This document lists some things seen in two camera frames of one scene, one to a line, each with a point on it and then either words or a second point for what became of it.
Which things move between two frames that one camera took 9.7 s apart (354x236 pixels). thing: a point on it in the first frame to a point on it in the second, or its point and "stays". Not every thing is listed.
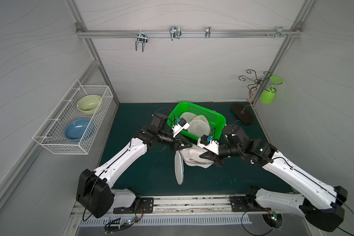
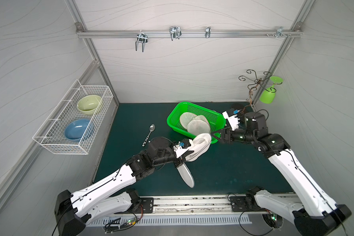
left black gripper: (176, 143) to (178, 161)
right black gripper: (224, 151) to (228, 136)
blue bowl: (74, 130) stays
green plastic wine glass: (268, 96) stays
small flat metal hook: (208, 32) stays
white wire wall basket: (73, 124) stays
